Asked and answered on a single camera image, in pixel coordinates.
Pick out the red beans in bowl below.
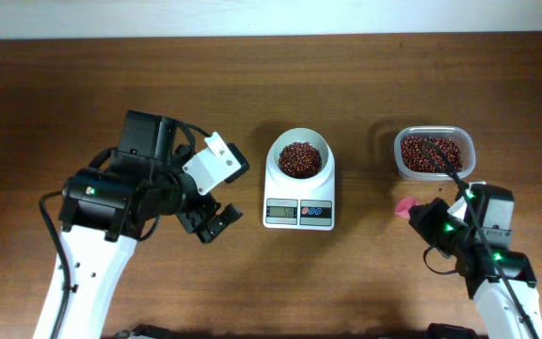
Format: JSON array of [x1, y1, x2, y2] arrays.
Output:
[[279, 142, 322, 179]]

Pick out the white round bowl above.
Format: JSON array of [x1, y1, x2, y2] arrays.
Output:
[[266, 128, 335, 186]]

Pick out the clear plastic container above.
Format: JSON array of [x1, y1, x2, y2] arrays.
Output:
[[394, 126, 476, 181]]

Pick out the red adzuki beans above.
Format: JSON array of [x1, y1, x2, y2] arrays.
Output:
[[401, 137, 463, 173]]

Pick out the white digital kitchen scale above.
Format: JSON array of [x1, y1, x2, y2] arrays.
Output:
[[262, 139, 337, 231]]

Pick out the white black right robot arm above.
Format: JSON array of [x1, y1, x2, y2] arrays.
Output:
[[404, 182, 542, 338]]

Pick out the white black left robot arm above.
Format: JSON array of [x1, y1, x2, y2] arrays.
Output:
[[34, 110, 249, 338]]

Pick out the pink measuring scoop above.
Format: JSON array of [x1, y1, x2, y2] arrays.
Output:
[[394, 196, 417, 219]]

